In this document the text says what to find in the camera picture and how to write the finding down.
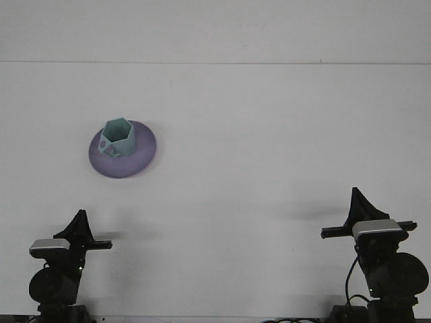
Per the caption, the pale blue faceted cup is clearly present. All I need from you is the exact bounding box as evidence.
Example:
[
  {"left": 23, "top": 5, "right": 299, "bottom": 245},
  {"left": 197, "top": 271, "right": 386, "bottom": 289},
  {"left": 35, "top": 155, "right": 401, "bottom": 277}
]
[{"left": 97, "top": 117, "right": 137, "bottom": 158}]

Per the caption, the pale purple round plate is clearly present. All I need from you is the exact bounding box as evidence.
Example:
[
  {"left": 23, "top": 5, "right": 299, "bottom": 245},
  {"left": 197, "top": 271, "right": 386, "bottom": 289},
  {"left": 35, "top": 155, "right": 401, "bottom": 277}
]
[{"left": 88, "top": 120, "right": 158, "bottom": 179}]

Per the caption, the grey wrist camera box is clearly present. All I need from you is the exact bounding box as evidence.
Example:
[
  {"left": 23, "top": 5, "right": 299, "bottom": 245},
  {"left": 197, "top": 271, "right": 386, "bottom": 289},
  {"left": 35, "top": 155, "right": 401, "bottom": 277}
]
[
  {"left": 28, "top": 238, "right": 71, "bottom": 260},
  {"left": 352, "top": 219, "right": 405, "bottom": 239}
]

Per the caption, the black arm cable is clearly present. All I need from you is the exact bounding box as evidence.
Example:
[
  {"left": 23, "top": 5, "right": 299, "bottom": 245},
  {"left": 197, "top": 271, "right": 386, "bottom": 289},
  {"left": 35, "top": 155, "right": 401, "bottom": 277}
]
[{"left": 345, "top": 255, "right": 373, "bottom": 307}]

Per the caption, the loose black cable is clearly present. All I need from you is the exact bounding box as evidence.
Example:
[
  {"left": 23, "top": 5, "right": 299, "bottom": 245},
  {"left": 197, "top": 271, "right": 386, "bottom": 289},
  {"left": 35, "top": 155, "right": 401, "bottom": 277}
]
[{"left": 262, "top": 317, "right": 321, "bottom": 323}]

